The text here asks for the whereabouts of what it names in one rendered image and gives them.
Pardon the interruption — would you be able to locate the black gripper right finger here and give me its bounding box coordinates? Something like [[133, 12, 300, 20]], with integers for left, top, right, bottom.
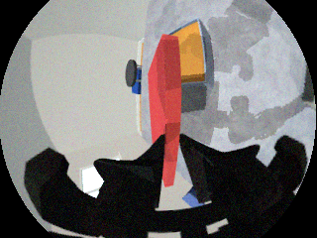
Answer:
[[178, 134, 261, 205]]

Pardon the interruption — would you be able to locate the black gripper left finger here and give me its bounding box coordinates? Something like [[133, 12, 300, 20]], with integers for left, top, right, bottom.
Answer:
[[94, 134, 165, 209]]

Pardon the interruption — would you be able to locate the red lid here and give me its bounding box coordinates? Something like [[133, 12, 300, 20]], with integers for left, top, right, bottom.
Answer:
[[148, 35, 182, 187]]

